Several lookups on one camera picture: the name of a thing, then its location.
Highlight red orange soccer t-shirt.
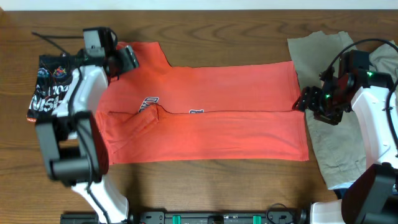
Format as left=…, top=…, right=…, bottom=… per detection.
left=95, top=42, right=308, bottom=164

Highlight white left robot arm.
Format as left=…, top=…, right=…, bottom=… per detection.
left=32, top=45, right=139, bottom=223

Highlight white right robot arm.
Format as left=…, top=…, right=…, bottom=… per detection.
left=292, top=67, right=397, bottom=224

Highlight khaki cargo shorts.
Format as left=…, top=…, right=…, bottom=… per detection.
left=287, top=30, right=398, bottom=190

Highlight black folded printed jersey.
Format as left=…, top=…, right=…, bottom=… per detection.
left=26, top=54, right=76, bottom=122

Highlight light blue folded garment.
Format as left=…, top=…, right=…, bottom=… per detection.
left=328, top=182, right=353, bottom=190

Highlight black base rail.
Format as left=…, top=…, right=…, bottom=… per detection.
left=60, top=203, right=312, bottom=224

